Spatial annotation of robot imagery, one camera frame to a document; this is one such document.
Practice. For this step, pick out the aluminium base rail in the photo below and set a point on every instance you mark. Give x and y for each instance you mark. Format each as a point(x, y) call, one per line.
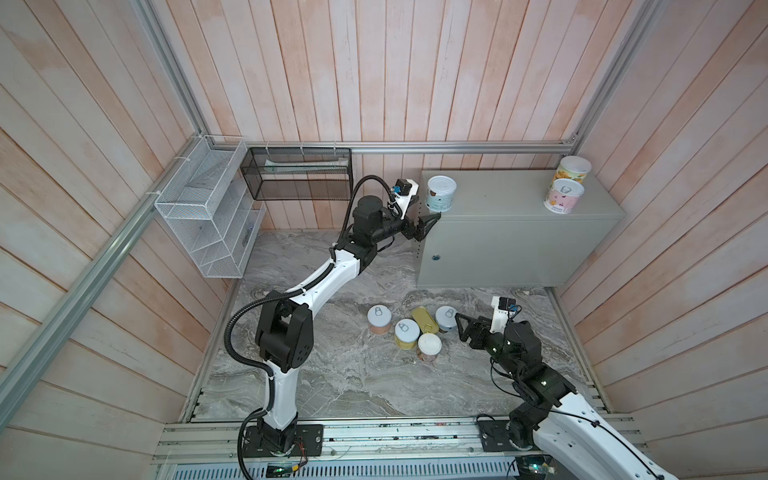
point(344, 439)

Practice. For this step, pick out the orange yellow label can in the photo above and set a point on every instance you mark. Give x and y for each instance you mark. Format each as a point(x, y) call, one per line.
point(573, 168)

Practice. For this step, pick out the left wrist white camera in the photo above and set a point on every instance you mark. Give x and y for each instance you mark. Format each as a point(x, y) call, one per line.
point(404, 193)

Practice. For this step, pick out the yellow label can upright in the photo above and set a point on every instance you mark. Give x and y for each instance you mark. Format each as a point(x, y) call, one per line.
point(407, 333)

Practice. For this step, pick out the white wire mesh shelf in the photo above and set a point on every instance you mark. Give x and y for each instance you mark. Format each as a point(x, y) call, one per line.
point(208, 206)

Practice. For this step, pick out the yellow can lying down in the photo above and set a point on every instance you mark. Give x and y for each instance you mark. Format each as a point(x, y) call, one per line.
point(425, 321)

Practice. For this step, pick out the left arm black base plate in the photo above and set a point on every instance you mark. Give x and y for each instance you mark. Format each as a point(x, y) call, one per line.
point(263, 441)

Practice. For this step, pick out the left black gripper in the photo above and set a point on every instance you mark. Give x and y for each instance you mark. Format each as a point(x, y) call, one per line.
point(419, 231)

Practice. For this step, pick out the blue label can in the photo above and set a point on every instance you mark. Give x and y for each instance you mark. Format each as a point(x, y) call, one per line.
point(445, 316)

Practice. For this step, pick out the brown label can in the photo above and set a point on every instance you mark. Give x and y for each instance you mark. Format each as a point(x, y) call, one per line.
point(379, 319)

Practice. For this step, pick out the black mesh wall basket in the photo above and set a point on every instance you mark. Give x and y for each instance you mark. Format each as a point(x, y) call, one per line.
point(298, 173)

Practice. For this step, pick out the grey metal cabinet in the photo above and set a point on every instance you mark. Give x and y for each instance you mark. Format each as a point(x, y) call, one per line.
point(498, 233)

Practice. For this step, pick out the pink label can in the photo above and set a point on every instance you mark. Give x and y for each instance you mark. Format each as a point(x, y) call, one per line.
point(563, 196)

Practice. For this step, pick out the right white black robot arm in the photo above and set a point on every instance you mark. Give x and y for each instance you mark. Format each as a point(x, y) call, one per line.
point(554, 417)

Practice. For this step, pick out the small brown white-lid can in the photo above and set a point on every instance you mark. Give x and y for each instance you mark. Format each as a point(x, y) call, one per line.
point(429, 346)

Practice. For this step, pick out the horizontal aluminium wall rail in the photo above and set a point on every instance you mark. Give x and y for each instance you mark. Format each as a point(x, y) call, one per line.
point(405, 147)

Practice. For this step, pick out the left aluminium frame rail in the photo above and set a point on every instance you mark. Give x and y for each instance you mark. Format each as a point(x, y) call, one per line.
point(40, 350)

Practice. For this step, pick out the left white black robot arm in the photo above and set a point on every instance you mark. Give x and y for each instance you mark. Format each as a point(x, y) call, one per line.
point(285, 333)

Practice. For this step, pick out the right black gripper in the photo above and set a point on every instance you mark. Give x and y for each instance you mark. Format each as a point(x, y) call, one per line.
point(483, 328)

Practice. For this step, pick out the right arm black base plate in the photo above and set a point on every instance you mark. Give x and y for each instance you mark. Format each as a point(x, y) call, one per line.
point(495, 437)

